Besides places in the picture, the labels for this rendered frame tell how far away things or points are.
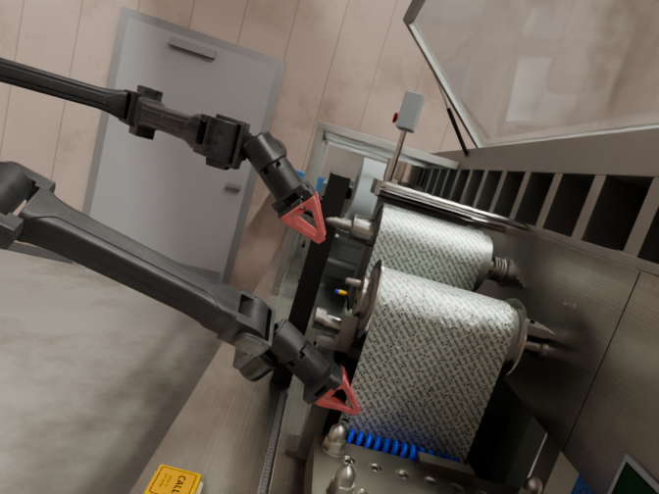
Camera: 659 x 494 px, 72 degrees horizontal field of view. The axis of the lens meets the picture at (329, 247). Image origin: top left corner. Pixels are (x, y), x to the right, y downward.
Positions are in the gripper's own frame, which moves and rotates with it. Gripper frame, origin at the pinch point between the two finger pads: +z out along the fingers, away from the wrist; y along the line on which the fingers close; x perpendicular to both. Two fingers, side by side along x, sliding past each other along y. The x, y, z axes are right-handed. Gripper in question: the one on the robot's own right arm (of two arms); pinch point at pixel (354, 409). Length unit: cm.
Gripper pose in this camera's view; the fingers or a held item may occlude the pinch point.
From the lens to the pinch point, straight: 83.2
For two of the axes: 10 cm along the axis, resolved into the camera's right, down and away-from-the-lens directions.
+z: 6.9, 7.1, 1.3
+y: -0.1, 1.8, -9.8
